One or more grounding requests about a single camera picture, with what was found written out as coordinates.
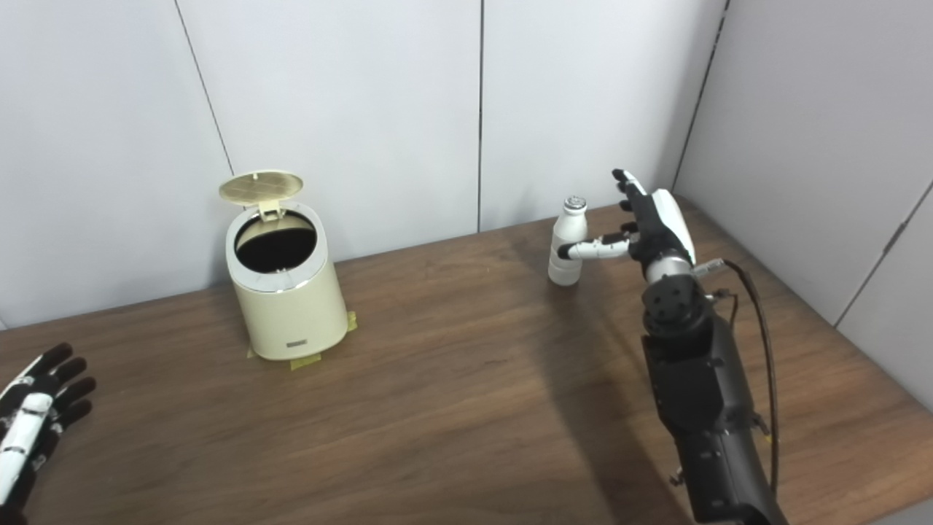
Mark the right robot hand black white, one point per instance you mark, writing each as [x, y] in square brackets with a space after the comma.
[663, 233]

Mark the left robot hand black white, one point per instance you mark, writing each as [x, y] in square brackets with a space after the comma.
[25, 430]

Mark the small white plastic bottle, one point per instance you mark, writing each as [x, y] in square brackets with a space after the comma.
[567, 226]

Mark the cream-colored bin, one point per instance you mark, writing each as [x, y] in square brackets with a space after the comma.
[291, 313]

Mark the round cream bin lid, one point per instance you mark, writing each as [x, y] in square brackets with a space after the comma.
[261, 186]

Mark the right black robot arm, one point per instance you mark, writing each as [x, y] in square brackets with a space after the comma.
[700, 386]

